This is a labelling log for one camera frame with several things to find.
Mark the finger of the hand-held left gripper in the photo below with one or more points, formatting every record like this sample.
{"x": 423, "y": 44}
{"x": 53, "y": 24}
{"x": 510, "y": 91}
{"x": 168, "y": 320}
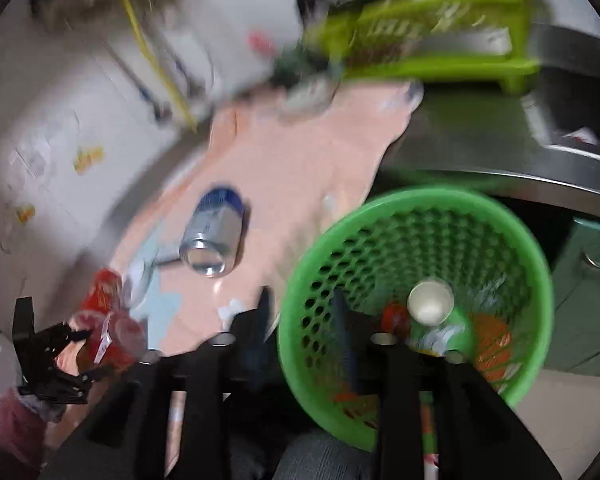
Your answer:
{"x": 60, "y": 387}
{"x": 40, "y": 342}

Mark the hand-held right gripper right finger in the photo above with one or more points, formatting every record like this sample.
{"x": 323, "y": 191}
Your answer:
{"x": 347, "y": 340}

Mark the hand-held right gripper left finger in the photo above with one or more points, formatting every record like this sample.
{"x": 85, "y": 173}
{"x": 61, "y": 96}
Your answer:
{"x": 257, "y": 332}

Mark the red snack cup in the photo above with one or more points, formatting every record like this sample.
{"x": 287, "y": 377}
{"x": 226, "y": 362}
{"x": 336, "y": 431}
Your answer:
{"x": 105, "y": 292}

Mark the white plastic cup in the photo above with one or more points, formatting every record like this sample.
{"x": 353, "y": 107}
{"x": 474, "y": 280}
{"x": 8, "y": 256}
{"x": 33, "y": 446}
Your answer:
{"x": 430, "y": 302}

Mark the green round basket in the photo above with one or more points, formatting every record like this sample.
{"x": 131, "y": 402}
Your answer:
{"x": 380, "y": 240}

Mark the blue silver can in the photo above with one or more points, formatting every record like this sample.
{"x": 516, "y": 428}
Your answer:
{"x": 215, "y": 225}

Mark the orange snack packet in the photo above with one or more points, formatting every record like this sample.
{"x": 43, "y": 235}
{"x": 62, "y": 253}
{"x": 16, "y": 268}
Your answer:
{"x": 490, "y": 345}

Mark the grey fuzzy clothing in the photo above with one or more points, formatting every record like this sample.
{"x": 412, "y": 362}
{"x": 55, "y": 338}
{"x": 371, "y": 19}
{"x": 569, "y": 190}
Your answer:
{"x": 305, "y": 460}

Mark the peach printed blanket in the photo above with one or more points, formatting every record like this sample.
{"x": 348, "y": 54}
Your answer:
{"x": 290, "y": 170}

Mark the green cabinet door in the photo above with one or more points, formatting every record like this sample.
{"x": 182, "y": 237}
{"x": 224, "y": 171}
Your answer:
{"x": 585, "y": 285}

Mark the green dish rack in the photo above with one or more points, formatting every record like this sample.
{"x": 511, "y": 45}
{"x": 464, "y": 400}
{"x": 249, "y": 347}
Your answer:
{"x": 430, "y": 67}

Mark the pink bottle brush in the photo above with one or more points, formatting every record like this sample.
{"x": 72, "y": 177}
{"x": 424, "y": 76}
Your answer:
{"x": 261, "y": 42}

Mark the steel sink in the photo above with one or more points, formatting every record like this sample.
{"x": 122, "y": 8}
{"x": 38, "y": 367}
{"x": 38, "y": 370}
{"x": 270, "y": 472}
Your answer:
{"x": 575, "y": 110}

